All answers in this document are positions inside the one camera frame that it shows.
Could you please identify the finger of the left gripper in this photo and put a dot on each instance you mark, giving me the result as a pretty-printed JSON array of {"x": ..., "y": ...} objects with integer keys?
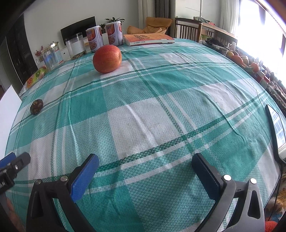
[
  {"x": 7, "y": 159},
  {"x": 17, "y": 164}
]

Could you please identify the fruit pattern pouch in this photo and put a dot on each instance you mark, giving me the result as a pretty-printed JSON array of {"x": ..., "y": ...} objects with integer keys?
[{"x": 39, "y": 74}]

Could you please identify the red apple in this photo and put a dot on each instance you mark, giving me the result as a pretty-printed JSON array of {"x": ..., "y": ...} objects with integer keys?
[{"x": 107, "y": 59}]

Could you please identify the orange lounge chair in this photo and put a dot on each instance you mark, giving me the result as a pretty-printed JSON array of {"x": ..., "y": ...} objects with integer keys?
[{"x": 153, "y": 25}]

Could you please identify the green potted plant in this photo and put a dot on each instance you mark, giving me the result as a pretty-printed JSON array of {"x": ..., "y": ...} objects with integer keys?
[{"x": 113, "y": 19}]

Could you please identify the teal plaid tablecloth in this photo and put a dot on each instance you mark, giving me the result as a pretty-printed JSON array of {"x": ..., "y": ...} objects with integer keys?
[{"x": 145, "y": 121}]

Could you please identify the black smartphone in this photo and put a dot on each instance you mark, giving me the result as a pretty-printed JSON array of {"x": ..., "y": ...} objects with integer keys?
[{"x": 278, "y": 134}]

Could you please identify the wooden chair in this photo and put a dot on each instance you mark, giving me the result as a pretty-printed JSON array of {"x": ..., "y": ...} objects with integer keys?
[{"x": 187, "y": 29}]

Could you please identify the red flower vase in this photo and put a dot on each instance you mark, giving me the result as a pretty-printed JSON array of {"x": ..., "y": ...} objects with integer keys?
[{"x": 39, "y": 55}]

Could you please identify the dark mangosteen far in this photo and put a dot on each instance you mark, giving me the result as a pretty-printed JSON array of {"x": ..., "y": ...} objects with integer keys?
[{"x": 36, "y": 106}]

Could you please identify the clear jar black lid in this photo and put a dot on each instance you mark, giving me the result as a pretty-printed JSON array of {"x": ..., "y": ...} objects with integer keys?
[{"x": 75, "y": 45}]

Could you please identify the black television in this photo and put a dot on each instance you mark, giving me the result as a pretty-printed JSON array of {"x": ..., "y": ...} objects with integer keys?
[{"x": 79, "y": 27}]

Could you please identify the orange book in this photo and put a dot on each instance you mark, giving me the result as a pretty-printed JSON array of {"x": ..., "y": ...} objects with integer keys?
[{"x": 151, "y": 38}]

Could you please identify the right red-white can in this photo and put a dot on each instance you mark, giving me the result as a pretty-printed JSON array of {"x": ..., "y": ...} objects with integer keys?
[{"x": 114, "y": 31}]

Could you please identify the black display cabinet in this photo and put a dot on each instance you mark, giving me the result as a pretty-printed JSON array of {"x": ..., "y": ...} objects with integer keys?
[{"x": 19, "y": 51}]

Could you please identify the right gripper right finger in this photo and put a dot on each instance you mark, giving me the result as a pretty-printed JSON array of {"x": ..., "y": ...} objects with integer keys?
[{"x": 248, "y": 214}]

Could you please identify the red-white can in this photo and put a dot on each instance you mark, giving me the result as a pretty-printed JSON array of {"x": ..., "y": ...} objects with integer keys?
[
  {"x": 114, "y": 31},
  {"x": 95, "y": 39}
]

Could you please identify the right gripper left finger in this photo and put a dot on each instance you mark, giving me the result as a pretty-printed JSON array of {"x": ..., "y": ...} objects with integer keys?
[{"x": 42, "y": 214}]

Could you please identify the left red-white can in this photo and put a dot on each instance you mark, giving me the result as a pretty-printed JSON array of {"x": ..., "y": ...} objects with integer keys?
[{"x": 95, "y": 39}]

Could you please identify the clear glass jar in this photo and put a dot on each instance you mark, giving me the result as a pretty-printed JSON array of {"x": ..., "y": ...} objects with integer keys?
[{"x": 52, "y": 56}]

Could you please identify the fruit basket on side table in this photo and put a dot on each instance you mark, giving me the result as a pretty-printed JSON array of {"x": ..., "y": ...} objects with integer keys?
[{"x": 243, "y": 62}]

